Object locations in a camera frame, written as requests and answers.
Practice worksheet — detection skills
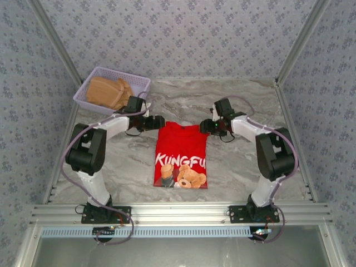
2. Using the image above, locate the long purple right arm cable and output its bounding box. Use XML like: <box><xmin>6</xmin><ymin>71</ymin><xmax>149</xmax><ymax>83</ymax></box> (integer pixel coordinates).
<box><xmin>226</xmin><ymin>95</ymin><xmax>300</xmax><ymax>206</ymax></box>

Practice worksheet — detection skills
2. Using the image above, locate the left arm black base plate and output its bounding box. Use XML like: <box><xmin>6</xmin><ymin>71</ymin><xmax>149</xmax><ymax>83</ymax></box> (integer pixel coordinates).
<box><xmin>81</xmin><ymin>205</ymin><xmax>132</xmax><ymax>225</ymax></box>

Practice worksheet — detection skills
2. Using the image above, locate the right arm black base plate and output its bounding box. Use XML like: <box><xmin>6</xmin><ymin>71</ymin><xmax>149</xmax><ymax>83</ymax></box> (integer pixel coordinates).
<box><xmin>228</xmin><ymin>205</ymin><xmax>280</xmax><ymax>224</ymax></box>

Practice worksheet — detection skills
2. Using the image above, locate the lavender plastic basket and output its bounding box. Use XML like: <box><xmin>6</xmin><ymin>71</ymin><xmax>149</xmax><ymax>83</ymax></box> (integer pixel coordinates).
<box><xmin>72</xmin><ymin>66</ymin><xmax>151</xmax><ymax>116</ymax></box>

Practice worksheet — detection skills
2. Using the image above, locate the blue-grey slotted cable duct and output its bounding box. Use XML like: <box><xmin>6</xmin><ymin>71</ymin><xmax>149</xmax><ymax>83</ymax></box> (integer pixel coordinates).
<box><xmin>41</xmin><ymin>226</ymin><xmax>258</xmax><ymax>239</ymax></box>

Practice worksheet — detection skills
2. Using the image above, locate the folded tan garment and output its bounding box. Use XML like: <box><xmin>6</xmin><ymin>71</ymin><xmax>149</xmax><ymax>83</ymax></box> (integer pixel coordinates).
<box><xmin>85</xmin><ymin>77</ymin><xmax>134</xmax><ymax>111</ymax></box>

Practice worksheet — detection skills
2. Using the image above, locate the aluminium frame post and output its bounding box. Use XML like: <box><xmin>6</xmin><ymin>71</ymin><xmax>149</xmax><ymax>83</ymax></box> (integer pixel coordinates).
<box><xmin>274</xmin><ymin>0</ymin><xmax>332</xmax><ymax>88</ymax></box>
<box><xmin>26</xmin><ymin>0</ymin><xmax>86</xmax><ymax>88</ymax></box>

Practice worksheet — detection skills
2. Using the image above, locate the long purple arm cable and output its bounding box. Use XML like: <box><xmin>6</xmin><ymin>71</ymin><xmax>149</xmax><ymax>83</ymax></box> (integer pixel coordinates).
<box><xmin>226</xmin><ymin>95</ymin><xmax>300</xmax><ymax>206</ymax></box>
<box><xmin>60</xmin><ymin>91</ymin><xmax>152</xmax><ymax>206</ymax></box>

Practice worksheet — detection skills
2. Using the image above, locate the short purple base cable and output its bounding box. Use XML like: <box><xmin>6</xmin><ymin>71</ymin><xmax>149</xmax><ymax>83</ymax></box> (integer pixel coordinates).
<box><xmin>94</xmin><ymin>214</ymin><xmax>136</xmax><ymax>246</ymax></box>
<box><xmin>253</xmin><ymin>207</ymin><xmax>286</xmax><ymax>244</ymax></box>

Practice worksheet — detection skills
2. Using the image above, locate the grey metal lower panel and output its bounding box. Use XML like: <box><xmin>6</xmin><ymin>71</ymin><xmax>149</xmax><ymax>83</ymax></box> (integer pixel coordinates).
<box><xmin>16</xmin><ymin>225</ymin><xmax>345</xmax><ymax>267</ymax></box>

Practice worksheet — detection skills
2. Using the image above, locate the red t-shirt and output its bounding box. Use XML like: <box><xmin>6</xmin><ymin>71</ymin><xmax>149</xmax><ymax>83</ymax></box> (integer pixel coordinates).
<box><xmin>153</xmin><ymin>121</ymin><xmax>210</xmax><ymax>190</ymax></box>

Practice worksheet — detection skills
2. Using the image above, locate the aluminium mounting rail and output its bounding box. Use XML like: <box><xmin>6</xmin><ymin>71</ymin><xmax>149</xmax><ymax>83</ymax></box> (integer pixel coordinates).
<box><xmin>29</xmin><ymin>202</ymin><xmax>333</xmax><ymax>225</ymax></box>

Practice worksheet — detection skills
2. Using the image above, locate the aluminium table side rail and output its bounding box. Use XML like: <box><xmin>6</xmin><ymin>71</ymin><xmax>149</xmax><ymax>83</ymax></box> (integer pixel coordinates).
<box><xmin>41</xmin><ymin>80</ymin><xmax>84</xmax><ymax>205</ymax></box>
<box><xmin>275</xmin><ymin>80</ymin><xmax>318</xmax><ymax>202</ymax></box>

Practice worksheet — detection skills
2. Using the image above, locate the small black controller board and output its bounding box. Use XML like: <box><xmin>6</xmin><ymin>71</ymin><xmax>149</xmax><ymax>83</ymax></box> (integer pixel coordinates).
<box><xmin>249</xmin><ymin>226</ymin><xmax>272</xmax><ymax>241</ymax></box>
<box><xmin>92</xmin><ymin>226</ymin><xmax>116</xmax><ymax>243</ymax></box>

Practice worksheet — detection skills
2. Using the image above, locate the long purple left arm cable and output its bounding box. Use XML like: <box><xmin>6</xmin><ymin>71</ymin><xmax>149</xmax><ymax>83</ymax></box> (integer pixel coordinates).
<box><xmin>60</xmin><ymin>91</ymin><xmax>152</xmax><ymax>206</ymax></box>

